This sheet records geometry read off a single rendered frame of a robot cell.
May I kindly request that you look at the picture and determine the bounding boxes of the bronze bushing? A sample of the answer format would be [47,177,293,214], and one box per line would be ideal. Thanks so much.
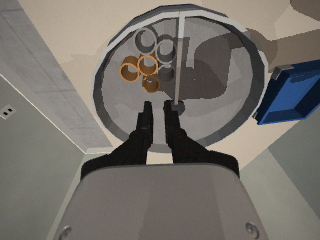
[137,51,158,76]
[119,56,140,82]
[142,73,160,93]

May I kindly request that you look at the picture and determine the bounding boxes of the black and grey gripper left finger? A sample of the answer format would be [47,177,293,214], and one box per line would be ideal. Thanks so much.
[80,101,154,181]

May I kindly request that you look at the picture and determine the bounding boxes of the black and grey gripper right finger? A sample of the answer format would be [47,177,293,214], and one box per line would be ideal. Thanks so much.
[164,100,240,179]

